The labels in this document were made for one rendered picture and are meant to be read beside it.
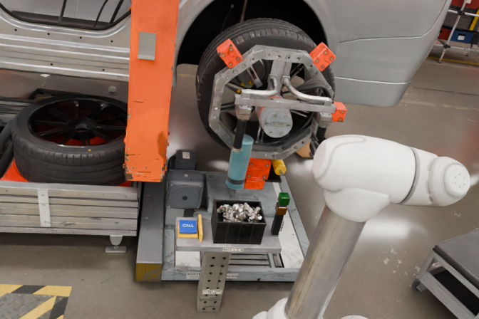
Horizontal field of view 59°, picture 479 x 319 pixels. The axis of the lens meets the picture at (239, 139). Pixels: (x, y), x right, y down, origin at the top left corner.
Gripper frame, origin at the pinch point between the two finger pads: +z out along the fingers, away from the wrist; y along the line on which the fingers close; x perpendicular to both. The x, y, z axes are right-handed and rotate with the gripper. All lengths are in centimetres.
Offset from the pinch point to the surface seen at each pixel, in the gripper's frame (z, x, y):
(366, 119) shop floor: 191, -84, 130
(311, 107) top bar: 1.8, 13.7, -6.7
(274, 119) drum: 6.2, 4.1, -19.0
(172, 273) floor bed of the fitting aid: -5, -77, -55
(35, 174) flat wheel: 29, -48, -122
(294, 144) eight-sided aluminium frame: 20.9, -15.8, -2.1
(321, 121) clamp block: -1.2, 9.2, -2.0
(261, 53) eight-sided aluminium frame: 20.5, 27.5, -26.8
